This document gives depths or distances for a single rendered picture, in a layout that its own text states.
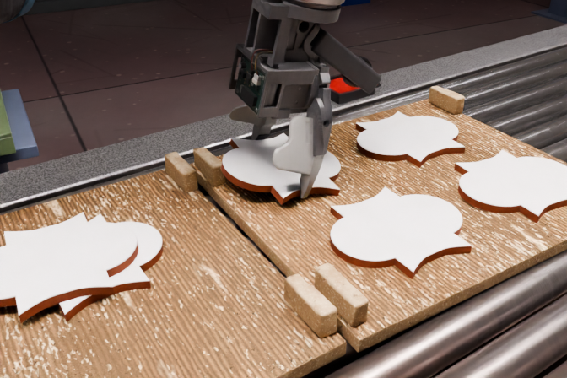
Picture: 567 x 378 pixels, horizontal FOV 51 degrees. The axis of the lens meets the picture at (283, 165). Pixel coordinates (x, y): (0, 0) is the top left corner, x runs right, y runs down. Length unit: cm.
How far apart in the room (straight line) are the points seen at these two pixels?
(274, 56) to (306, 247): 19
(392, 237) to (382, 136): 23
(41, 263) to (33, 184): 23
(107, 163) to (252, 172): 24
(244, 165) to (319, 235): 13
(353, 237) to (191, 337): 19
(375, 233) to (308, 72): 18
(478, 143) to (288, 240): 33
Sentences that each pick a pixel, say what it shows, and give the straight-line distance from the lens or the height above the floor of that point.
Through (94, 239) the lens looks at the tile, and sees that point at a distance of 61.
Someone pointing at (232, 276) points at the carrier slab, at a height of 94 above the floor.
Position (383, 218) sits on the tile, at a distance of 64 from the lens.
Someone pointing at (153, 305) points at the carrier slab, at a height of 94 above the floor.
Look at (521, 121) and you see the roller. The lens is 98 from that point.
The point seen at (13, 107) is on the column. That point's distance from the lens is 118.
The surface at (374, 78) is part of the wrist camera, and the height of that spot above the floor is 106.
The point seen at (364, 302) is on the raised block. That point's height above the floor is 96.
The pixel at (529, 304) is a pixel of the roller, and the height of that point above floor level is 91.
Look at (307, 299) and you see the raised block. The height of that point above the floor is 96.
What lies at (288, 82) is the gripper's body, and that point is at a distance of 60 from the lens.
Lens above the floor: 130
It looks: 29 degrees down
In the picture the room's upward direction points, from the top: straight up
